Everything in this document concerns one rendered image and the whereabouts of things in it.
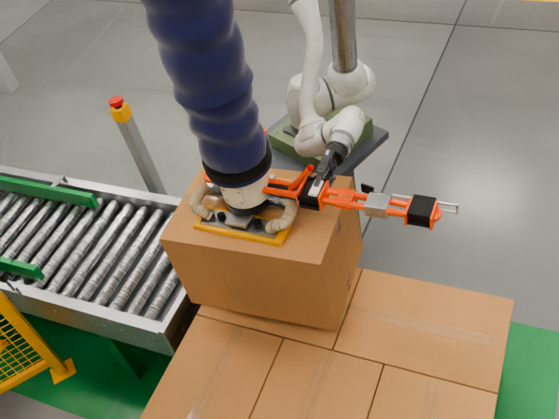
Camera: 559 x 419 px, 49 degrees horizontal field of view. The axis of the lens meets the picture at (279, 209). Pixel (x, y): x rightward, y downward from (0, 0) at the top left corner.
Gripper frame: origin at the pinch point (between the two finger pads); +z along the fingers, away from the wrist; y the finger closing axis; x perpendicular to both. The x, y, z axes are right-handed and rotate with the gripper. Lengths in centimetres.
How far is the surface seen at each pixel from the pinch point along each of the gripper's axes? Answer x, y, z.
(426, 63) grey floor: 21, 120, -243
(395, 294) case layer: -20, 66, -11
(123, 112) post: 117, 22, -49
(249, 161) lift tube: 17.5, -16.2, 6.0
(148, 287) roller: 84, 66, 12
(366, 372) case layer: -19, 66, 24
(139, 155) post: 118, 48, -48
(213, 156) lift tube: 26.9, -20.6, 10.4
